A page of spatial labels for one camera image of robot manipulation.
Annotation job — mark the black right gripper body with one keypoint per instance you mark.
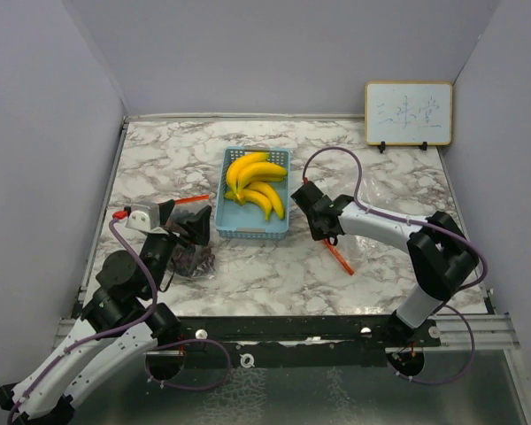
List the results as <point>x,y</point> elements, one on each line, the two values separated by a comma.
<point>316,233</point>

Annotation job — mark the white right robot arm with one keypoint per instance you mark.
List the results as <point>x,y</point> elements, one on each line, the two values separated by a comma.
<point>440,255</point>

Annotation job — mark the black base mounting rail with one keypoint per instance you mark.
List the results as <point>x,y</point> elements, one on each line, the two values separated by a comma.
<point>290,341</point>

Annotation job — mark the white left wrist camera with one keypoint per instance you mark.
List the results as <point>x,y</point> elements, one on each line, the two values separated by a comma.
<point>144,216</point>

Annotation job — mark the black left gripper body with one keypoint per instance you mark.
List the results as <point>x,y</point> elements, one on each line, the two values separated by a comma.
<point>184,237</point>

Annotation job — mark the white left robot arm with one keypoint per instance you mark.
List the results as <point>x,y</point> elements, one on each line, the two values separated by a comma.
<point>122,320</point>

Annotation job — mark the light blue plastic basket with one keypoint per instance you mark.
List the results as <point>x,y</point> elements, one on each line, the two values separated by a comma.
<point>247,221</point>

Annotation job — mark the yellow banana bunch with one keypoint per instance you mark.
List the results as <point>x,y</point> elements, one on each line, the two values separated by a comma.
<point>249,180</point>

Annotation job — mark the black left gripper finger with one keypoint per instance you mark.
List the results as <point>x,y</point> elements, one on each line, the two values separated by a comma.
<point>196,227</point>
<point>165,210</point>

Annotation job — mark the clear orange zipper bag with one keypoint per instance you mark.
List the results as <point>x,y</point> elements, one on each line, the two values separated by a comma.
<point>194,261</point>

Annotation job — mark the small framed whiteboard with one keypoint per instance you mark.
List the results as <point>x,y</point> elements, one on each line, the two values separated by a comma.
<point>408,113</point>

